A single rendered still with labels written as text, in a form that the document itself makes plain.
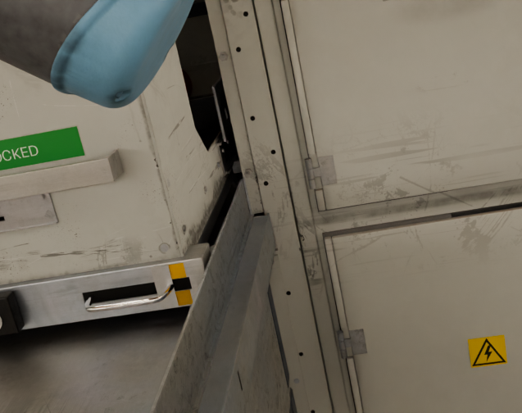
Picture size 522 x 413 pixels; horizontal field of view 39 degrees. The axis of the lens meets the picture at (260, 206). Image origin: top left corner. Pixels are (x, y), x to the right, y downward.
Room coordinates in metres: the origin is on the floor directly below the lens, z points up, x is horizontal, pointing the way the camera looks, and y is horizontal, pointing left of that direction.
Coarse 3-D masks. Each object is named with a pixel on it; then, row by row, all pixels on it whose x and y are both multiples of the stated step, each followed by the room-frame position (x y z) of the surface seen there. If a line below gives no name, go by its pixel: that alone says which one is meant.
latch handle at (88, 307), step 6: (168, 288) 0.81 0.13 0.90; (90, 294) 0.84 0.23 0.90; (162, 294) 0.80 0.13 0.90; (168, 294) 0.80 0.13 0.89; (90, 300) 0.83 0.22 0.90; (132, 300) 0.80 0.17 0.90; (138, 300) 0.79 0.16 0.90; (144, 300) 0.79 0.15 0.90; (150, 300) 0.79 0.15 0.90; (156, 300) 0.79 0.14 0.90; (90, 306) 0.80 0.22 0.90; (96, 306) 0.80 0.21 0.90; (102, 306) 0.80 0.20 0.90; (108, 306) 0.80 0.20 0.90; (114, 306) 0.80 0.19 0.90; (120, 306) 0.80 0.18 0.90; (126, 306) 0.79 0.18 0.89; (132, 306) 0.79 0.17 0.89
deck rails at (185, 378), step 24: (240, 192) 1.13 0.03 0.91; (240, 216) 1.08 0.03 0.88; (216, 240) 0.90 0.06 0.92; (240, 240) 1.04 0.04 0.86; (216, 264) 0.85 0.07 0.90; (216, 288) 0.82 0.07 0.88; (192, 312) 0.70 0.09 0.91; (216, 312) 0.80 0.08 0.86; (192, 336) 0.68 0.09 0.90; (216, 336) 0.76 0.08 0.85; (192, 360) 0.66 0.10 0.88; (168, 384) 0.57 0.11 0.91; (192, 384) 0.64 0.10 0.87; (168, 408) 0.56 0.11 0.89; (192, 408) 0.62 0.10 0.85
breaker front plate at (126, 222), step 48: (0, 96) 0.86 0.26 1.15; (48, 96) 0.85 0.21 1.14; (96, 144) 0.85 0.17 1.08; (144, 144) 0.84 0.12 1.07; (96, 192) 0.85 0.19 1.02; (144, 192) 0.84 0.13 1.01; (0, 240) 0.87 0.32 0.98; (48, 240) 0.86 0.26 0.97; (96, 240) 0.85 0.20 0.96; (144, 240) 0.84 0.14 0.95
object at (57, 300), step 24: (144, 264) 0.84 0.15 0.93; (168, 264) 0.83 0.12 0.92; (192, 264) 0.82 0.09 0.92; (0, 288) 0.86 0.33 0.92; (24, 288) 0.85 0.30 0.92; (48, 288) 0.85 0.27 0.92; (72, 288) 0.84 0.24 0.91; (96, 288) 0.84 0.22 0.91; (120, 288) 0.84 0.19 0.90; (144, 288) 0.83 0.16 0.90; (192, 288) 0.82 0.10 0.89; (24, 312) 0.86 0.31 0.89; (48, 312) 0.85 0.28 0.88; (72, 312) 0.85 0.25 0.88; (96, 312) 0.84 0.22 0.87; (120, 312) 0.84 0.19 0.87
